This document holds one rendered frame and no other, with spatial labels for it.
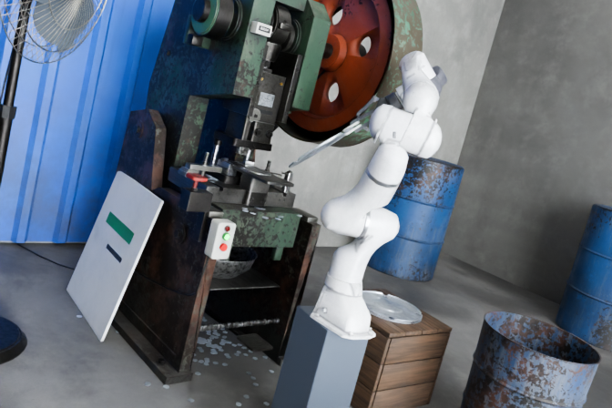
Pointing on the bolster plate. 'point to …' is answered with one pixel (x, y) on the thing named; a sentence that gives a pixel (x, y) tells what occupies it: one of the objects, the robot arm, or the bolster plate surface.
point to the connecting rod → (281, 27)
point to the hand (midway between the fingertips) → (351, 127)
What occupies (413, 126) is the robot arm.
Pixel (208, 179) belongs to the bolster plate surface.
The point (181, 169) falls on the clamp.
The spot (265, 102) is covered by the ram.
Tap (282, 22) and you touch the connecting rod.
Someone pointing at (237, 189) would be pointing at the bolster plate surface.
